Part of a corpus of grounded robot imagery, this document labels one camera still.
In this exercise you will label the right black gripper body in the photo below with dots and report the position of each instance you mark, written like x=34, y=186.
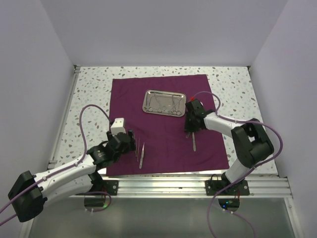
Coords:
x=189, y=125

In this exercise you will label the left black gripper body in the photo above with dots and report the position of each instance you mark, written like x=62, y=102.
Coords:
x=131, y=146

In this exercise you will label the steel scalpel handle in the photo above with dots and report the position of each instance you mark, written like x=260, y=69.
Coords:
x=194, y=141

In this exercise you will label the thin steel instrument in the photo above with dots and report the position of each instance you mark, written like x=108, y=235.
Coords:
x=137, y=144

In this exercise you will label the steel forceps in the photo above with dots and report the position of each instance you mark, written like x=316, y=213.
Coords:
x=142, y=156

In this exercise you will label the purple surgical drape cloth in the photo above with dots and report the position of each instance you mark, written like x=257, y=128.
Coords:
x=162, y=138

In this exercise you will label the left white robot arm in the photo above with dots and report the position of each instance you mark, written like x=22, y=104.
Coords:
x=31, y=193

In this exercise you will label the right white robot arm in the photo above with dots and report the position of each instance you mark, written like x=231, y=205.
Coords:
x=251, y=142

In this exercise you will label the steel instrument tray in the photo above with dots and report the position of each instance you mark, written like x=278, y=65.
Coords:
x=164, y=103

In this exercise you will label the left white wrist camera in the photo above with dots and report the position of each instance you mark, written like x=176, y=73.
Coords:
x=118, y=126

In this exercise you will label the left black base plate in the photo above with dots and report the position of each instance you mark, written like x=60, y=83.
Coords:
x=103, y=187

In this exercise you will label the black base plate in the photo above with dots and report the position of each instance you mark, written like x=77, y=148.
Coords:
x=103, y=187
x=216, y=183

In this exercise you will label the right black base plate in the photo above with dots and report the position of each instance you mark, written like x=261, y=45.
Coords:
x=216, y=183

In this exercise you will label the left aluminium side rail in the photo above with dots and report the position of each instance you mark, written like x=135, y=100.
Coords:
x=54, y=153

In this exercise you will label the aluminium mounting rail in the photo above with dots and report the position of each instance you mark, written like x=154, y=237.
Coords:
x=193, y=186

